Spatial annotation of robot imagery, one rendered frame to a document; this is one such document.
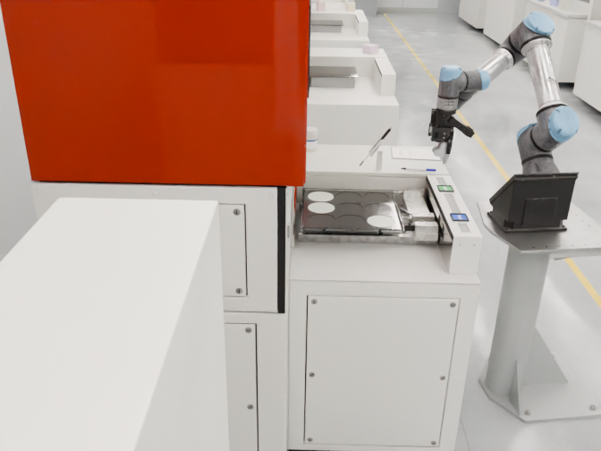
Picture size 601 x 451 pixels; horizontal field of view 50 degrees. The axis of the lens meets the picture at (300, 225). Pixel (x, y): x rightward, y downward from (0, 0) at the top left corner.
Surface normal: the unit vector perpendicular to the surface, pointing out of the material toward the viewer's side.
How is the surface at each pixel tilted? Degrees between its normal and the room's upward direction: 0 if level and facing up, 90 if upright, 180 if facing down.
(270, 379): 90
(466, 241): 90
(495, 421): 0
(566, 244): 0
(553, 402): 0
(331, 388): 90
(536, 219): 90
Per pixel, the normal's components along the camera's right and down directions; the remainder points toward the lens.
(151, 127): -0.02, 0.44
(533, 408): 0.01, -0.90
